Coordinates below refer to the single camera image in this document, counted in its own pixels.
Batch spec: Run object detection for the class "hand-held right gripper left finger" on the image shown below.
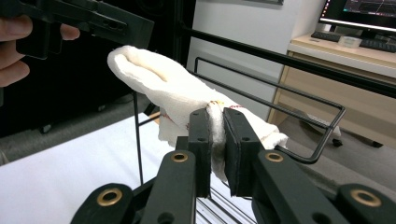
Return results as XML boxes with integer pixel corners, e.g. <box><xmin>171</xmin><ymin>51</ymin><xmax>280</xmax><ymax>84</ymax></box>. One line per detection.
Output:
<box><xmin>176</xmin><ymin>107</ymin><xmax>214</xmax><ymax>199</ymax></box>

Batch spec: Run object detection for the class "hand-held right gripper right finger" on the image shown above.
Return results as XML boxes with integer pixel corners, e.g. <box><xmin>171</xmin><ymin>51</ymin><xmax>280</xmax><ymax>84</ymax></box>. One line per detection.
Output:
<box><xmin>222</xmin><ymin>106</ymin><xmax>266</xmax><ymax>198</ymax></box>

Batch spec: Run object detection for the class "white towel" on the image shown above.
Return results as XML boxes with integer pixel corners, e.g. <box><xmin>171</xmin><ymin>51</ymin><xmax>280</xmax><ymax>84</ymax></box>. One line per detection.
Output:
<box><xmin>106</xmin><ymin>44</ymin><xmax>290</xmax><ymax>183</ymax></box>

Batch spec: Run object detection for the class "black wire rack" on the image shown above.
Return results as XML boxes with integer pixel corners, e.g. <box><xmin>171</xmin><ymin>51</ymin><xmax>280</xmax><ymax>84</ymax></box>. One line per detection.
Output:
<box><xmin>132</xmin><ymin>56</ymin><xmax>347</xmax><ymax>224</ymax></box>

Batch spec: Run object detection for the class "dark curtain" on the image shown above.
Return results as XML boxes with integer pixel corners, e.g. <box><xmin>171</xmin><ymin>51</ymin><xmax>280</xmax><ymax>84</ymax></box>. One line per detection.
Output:
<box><xmin>0</xmin><ymin>0</ymin><xmax>190</xmax><ymax>139</ymax></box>

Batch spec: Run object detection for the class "white cabinet panel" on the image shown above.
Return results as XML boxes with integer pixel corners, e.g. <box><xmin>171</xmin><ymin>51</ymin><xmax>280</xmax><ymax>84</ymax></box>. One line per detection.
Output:
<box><xmin>186</xmin><ymin>0</ymin><xmax>327</xmax><ymax>123</ymax></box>

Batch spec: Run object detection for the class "light wooden desk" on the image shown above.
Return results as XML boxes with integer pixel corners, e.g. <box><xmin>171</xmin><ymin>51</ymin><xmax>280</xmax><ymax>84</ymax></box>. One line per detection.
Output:
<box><xmin>266</xmin><ymin>32</ymin><xmax>396</xmax><ymax>151</ymax></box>

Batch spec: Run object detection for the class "white table mat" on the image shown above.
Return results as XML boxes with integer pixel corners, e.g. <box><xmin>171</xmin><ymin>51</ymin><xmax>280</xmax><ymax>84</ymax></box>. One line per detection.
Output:
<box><xmin>0</xmin><ymin>111</ymin><xmax>260</xmax><ymax>224</ymax></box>

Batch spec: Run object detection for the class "small clear plastic container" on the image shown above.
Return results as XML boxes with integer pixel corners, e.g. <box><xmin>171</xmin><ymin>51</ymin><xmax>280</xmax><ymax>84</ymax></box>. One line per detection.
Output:
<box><xmin>337</xmin><ymin>35</ymin><xmax>363</xmax><ymax>49</ymax></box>

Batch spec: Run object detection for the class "black keyboard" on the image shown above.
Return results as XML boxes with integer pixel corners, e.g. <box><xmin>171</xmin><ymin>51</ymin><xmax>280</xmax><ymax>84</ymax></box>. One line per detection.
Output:
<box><xmin>310</xmin><ymin>30</ymin><xmax>396</xmax><ymax>54</ymax></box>

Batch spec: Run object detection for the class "computer monitor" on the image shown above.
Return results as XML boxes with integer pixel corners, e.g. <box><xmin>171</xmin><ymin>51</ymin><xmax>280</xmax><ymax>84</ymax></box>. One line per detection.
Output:
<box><xmin>318</xmin><ymin>0</ymin><xmax>396</xmax><ymax>33</ymax></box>

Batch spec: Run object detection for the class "black frame leg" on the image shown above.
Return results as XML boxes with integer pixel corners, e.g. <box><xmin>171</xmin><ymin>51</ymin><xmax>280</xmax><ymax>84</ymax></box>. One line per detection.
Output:
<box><xmin>173</xmin><ymin>0</ymin><xmax>196</xmax><ymax>68</ymax></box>

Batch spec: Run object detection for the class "black horizontal frame bar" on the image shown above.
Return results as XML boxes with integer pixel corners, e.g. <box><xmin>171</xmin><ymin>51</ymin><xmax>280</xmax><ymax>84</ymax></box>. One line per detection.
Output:
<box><xmin>180</xmin><ymin>25</ymin><xmax>396</xmax><ymax>100</ymax></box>

